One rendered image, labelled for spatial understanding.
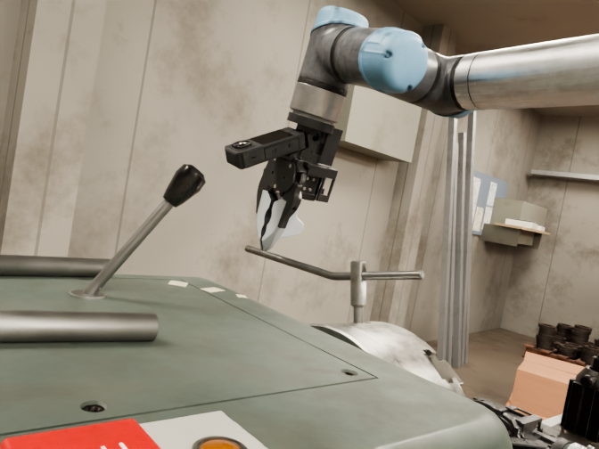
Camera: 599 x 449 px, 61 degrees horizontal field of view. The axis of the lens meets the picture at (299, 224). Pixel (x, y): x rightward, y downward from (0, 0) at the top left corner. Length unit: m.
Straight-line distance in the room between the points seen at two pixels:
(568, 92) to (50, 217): 2.39
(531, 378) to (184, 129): 3.02
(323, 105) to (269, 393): 0.47
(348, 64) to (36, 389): 0.52
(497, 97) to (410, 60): 0.12
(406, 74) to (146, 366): 0.45
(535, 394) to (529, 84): 3.73
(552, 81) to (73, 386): 0.55
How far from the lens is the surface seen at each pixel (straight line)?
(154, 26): 3.20
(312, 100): 0.74
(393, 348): 0.65
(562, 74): 0.65
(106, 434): 0.27
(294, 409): 0.35
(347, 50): 0.69
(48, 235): 2.72
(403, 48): 0.65
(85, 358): 0.39
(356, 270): 0.72
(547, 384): 4.26
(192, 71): 3.31
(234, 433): 0.30
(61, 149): 2.69
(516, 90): 0.68
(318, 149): 0.78
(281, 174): 0.75
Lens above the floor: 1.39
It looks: 3 degrees down
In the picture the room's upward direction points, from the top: 10 degrees clockwise
